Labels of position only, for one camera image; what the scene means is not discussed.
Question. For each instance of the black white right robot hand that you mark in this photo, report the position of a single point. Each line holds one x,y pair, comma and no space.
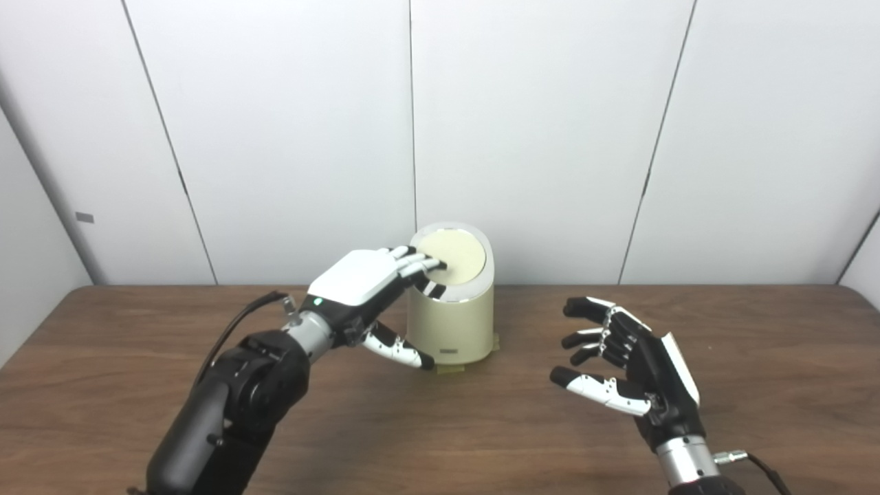
663,385

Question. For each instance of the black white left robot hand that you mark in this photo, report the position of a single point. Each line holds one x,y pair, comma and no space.
350,278

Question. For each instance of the cream round bin lid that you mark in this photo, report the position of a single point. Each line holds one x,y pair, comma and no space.
464,258

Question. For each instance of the cream-colored bin body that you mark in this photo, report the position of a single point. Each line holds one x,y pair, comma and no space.
457,326

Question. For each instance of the yellow tape piece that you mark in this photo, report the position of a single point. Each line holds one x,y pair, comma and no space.
451,369

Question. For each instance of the gray wall sticker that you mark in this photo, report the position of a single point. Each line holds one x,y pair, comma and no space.
84,217

